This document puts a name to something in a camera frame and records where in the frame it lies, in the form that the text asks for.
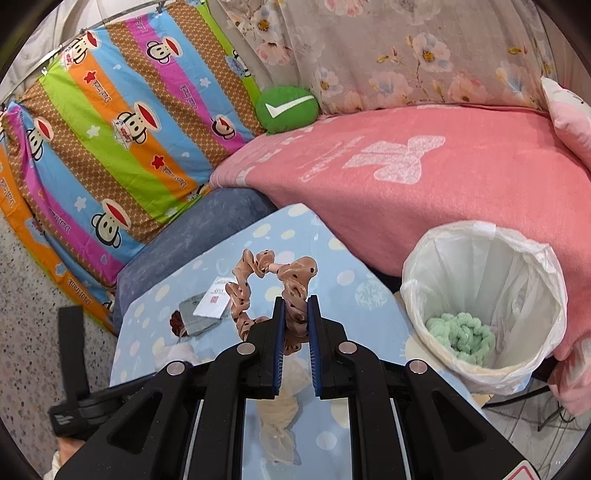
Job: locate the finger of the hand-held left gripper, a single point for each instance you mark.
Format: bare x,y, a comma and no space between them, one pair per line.
71,350

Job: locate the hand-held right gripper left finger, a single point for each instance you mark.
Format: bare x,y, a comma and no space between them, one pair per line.
277,346

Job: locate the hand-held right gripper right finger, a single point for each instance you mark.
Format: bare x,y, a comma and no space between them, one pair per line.
314,346

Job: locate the pink dotted scrunchie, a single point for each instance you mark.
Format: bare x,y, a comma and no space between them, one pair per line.
291,277

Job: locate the green chenille scrunchies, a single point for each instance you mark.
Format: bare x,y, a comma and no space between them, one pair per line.
461,337

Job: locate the bin with white plastic liner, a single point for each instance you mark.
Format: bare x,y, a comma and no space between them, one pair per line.
485,286

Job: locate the beige organza scrunchie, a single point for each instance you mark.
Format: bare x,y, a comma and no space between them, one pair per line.
277,415

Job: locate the grey pouch with white tag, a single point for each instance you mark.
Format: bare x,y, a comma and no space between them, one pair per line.
203,316

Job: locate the blue polka dot tablecloth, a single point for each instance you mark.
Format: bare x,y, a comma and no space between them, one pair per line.
351,258

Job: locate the white cloth scrunchie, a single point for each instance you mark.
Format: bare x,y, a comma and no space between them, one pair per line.
178,354

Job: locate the blue-grey sofa seat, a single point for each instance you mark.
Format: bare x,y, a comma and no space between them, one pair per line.
194,230

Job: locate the pink printed blanket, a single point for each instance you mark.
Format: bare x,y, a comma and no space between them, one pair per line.
461,194

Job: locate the striped cartoon monkey blanket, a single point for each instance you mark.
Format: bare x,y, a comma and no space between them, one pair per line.
138,138

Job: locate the green round check mark cushion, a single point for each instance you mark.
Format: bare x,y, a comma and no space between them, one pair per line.
286,110

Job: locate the black metal stand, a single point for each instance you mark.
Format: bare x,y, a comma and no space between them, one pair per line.
554,401

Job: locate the grey floral sheet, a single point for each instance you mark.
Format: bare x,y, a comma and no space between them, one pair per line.
392,46

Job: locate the pink printed pillow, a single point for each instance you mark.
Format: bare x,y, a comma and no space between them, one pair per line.
570,124

